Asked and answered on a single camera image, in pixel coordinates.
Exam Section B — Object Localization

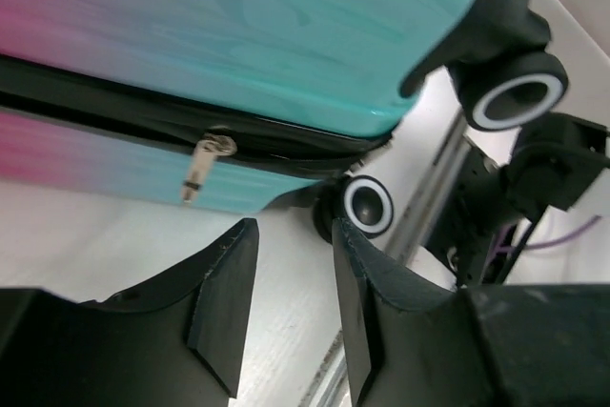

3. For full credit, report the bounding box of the pink and teal suitcase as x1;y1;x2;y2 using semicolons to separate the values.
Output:
1;0;569;237

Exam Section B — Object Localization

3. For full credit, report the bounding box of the aluminium rail frame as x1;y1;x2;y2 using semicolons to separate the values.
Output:
301;116;493;406

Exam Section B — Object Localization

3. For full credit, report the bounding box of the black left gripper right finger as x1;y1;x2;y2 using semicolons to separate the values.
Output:
333;219;609;406

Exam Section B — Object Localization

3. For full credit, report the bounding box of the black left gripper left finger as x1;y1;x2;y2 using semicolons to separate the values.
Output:
1;218;259;406

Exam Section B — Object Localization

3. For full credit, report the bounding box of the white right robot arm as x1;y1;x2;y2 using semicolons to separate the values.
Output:
333;113;609;406

